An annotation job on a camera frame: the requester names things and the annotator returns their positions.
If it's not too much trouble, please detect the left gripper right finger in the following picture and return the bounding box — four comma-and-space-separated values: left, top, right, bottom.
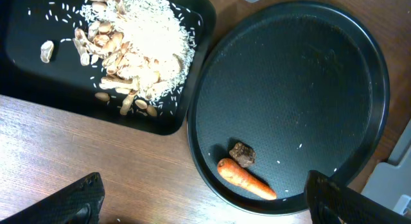
304, 170, 410, 224

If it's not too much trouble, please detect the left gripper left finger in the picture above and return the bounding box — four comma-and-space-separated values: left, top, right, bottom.
1, 172, 105, 224

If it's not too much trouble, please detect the brown food lump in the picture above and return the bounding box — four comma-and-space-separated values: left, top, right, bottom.
229, 142, 256, 168

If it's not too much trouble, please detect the orange carrot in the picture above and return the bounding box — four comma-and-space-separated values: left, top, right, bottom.
217, 158, 277, 200

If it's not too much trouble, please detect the grey dishwasher rack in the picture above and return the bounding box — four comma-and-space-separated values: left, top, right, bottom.
362, 125, 411, 218

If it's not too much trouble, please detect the round black tray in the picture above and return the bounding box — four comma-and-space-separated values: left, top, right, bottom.
188, 1, 390, 216

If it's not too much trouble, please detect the black rectangular tray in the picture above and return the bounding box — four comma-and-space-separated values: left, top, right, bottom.
1, 0, 216, 135

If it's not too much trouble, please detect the single peanut shell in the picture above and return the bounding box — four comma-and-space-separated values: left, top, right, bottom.
40, 40, 54, 64

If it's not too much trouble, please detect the rice and peanut shell pile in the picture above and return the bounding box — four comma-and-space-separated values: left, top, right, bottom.
73, 0, 197, 117

